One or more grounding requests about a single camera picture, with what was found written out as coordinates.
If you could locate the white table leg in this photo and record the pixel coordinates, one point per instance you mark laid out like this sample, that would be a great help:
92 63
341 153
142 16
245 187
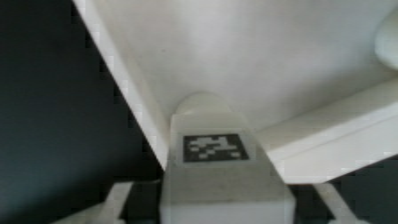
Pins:
222 188

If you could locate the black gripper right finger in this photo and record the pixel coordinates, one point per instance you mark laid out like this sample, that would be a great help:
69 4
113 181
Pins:
336 205

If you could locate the white square table top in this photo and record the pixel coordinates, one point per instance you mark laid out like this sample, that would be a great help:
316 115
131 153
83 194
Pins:
280 54

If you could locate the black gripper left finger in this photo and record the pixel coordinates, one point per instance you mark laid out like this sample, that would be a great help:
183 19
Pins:
103 213

